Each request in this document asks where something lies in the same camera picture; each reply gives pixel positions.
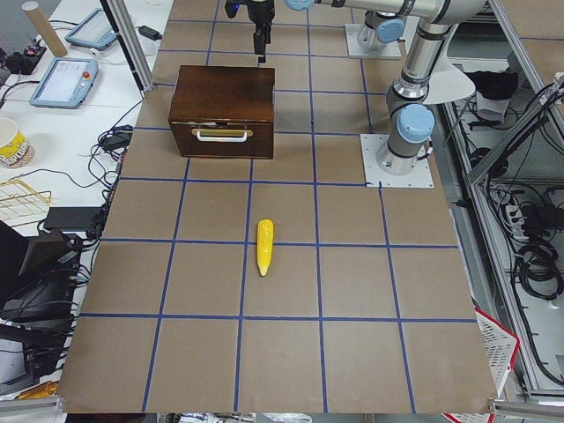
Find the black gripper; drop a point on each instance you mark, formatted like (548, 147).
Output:
(261, 11)

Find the wooden drawer with white handle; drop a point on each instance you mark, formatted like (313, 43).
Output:
(224, 140)

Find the yellow toy corn cob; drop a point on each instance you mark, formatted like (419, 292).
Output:
(264, 245)

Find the dark brown wooden box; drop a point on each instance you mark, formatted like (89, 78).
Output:
(223, 94)

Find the black power adapter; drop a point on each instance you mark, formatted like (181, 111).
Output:
(149, 33)

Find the far blue teach pendant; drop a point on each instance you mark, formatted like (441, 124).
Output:
(94, 31)

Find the blue teach pendant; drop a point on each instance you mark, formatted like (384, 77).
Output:
(94, 31)
(65, 84)

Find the white chair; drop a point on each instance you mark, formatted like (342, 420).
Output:
(447, 83)

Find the near blue teach pendant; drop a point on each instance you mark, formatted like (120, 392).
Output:
(65, 84)

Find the cardboard tube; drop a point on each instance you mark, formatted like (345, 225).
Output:
(35, 14)

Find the yellow popcorn paper cup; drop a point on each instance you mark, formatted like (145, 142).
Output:
(15, 149)

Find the white red plastic basket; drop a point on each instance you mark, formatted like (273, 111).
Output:
(501, 346)

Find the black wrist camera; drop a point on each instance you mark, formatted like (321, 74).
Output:
(231, 8)

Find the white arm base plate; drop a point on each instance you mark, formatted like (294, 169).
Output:
(363, 43)
(382, 169)

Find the aluminium frame post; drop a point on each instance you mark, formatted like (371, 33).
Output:
(121, 23)

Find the gold wire rack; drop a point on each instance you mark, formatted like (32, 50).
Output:
(21, 204)

